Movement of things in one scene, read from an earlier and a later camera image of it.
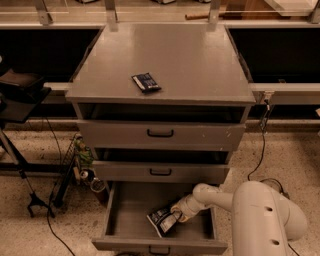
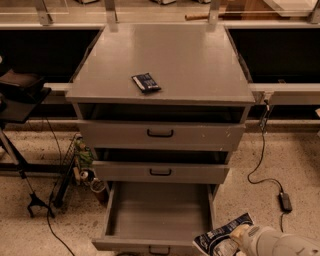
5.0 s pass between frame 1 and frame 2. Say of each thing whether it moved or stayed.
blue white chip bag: moved
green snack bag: stayed
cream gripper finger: moved
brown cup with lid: stayed
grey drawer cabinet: stayed
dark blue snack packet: stayed
